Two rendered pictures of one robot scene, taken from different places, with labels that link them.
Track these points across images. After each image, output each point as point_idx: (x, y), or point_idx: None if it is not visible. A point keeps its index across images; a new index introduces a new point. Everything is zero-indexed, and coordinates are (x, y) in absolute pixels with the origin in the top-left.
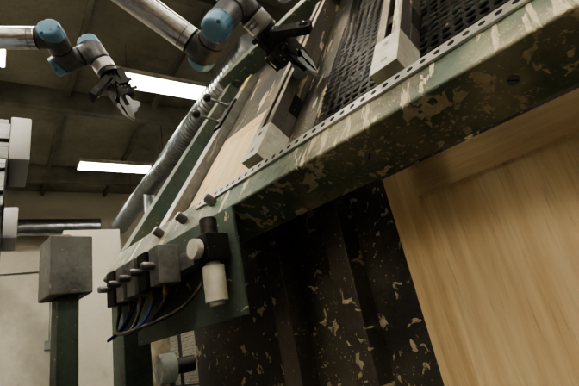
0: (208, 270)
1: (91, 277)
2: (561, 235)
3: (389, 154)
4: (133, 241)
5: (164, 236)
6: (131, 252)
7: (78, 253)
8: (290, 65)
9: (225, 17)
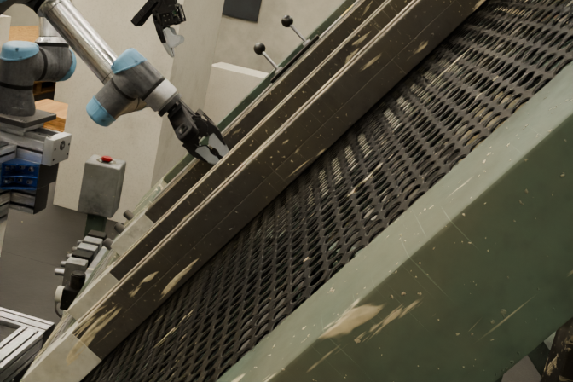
0: (63, 313)
1: (112, 206)
2: None
3: None
4: (169, 174)
5: (127, 223)
6: (147, 195)
7: (104, 182)
8: (240, 118)
9: (98, 112)
